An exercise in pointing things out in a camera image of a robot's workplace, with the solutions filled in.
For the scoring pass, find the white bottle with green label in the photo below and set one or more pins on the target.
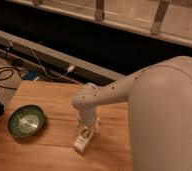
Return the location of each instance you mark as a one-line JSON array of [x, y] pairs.
[[83, 140]]

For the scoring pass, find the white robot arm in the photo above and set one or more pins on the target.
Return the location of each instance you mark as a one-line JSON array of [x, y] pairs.
[[159, 101]]

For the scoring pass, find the metal window frame rail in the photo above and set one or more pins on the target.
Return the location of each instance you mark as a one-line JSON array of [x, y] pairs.
[[168, 20]]

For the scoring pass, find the blue object on floor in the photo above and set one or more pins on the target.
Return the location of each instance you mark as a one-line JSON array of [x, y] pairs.
[[31, 75]]

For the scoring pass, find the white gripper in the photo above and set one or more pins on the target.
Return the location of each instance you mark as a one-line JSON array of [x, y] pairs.
[[88, 117]]

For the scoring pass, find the green ceramic bowl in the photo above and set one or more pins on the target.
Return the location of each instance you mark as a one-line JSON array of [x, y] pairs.
[[26, 121]]

